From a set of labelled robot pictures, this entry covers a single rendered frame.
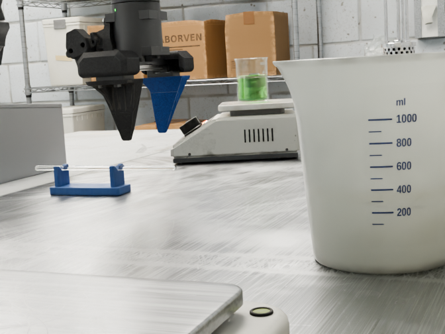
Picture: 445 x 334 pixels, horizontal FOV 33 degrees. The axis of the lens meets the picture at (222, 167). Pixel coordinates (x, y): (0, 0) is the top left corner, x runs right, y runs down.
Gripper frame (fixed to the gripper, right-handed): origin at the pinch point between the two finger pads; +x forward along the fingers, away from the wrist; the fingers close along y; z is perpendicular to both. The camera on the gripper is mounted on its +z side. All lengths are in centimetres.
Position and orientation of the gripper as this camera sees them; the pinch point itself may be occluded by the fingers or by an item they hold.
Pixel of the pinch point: (143, 107)
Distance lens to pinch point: 91.0
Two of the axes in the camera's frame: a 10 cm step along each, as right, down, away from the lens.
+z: -9.3, 0.1, 3.7
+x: 0.6, 9.9, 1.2
